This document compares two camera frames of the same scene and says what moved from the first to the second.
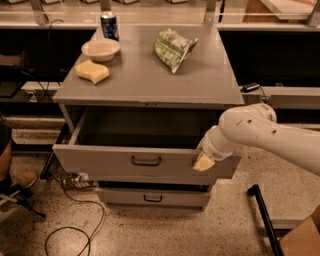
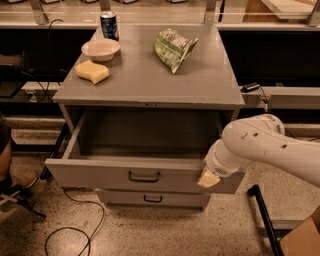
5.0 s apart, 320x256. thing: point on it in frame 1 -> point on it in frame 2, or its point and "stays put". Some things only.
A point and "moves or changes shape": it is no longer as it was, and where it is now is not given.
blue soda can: x=109 y=25 stays put
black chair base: x=23 y=197 stays put
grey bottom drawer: x=182 y=199 stays put
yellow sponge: x=91 y=71 stays put
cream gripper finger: x=204 y=162 -> x=208 y=178
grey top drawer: x=135 y=143 moves or changes shape
